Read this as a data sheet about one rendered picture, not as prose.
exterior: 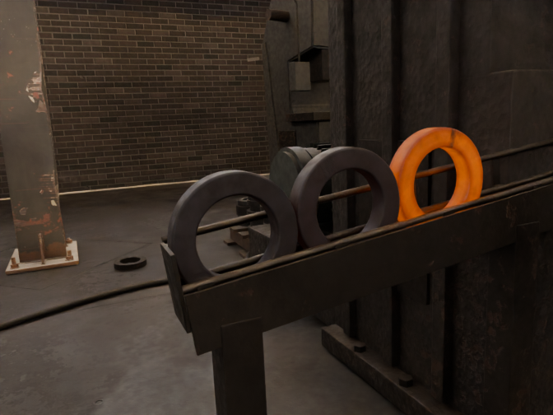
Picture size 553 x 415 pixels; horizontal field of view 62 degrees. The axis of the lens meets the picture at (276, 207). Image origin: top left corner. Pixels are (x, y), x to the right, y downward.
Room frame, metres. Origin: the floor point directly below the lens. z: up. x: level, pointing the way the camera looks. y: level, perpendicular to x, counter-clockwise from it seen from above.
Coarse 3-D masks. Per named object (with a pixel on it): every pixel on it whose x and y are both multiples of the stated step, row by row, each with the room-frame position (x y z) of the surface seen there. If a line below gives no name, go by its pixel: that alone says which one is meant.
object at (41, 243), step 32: (0, 0) 2.75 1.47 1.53; (32, 0) 2.81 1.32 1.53; (0, 32) 2.74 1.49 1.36; (32, 32) 2.80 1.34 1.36; (0, 64) 2.73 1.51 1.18; (32, 64) 2.79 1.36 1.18; (0, 96) 2.72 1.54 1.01; (32, 96) 2.78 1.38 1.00; (0, 128) 2.71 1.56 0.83; (32, 128) 2.77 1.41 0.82; (32, 160) 2.76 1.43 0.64; (32, 192) 2.75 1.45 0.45; (32, 224) 2.74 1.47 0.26; (32, 256) 2.73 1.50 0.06; (64, 256) 2.80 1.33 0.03
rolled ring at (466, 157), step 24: (408, 144) 0.76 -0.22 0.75; (432, 144) 0.76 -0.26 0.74; (456, 144) 0.78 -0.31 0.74; (408, 168) 0.74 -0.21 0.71; (456, 168) 0.82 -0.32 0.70; (480, 168) 0.80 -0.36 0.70; (408, 192) 0.74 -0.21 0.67; (456, 192) 0.81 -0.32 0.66; (480, 192) 0.80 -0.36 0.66; (408, 216) 0.74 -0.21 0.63
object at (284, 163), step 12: (312, 144) 2.19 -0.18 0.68; (324, 144) 2.17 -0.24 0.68; (276, 156) 2.16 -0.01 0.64; (288, 156) 2.05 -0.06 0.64; (300, 156) 2.02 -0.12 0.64; (312, 156) 2.05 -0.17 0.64; (276, 168) 2.17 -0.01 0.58; (288, 168) 2.06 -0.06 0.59; (300, 168) 1.99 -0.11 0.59; (276, 180) 2.18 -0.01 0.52; (288, 180) 2.06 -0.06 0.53; (288, 192) 2.06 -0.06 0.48; (324, 192) 1.99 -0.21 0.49; (324, 204) 2.00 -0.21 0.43; (324, 216) 2.04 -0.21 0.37; (252, 228) 2.41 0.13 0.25; (264, 228) 2.37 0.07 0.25; (324, 228) 2.14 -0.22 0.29; (252, 240) 2.39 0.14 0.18; (264, 240) 2.23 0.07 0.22; (252, 252) 2.40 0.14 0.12; (264, 252) 2.24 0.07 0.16; (324, 312) 1.70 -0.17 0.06
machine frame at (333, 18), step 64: (384, 0) 1.25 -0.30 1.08; (448, 0) 1.05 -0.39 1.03; (512, 0) 1.01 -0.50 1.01; (384, 64) 1.25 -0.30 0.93; (448, 64) 1.05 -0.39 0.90; (512, 64) 1.01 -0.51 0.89; (384, 128) 1.25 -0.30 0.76; (512, 128) 0.93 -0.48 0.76; (448, 192) 1.05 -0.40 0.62; (384, 320) 1.26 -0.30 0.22; (448, 320) 1.05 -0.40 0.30; (384, 384) 1.21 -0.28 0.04; (448, 384) 1.05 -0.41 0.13
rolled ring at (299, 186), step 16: (320, 160) 0.67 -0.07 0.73; (336, 160) 0.68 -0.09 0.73; (352, 160) 0.69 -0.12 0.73; (368, 160) 0.70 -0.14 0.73; (304, 176) 0.67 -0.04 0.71; (320, 176) 0.67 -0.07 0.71; (368, 176) 0.72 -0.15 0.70; (384, 176) 0.72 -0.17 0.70; (304, 192) 0.66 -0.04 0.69; (320, 192) 0.67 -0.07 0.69; (384, 192) 0.72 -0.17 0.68; (304, 208) 0.66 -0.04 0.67; (384, 208) 0.72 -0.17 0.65; (304, 224) 0.66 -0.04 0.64; (368, 224) 0.73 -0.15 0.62; (384, 224) 0.72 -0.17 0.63; (304, 240) 0.66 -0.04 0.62; (320, 240) 0.67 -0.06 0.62
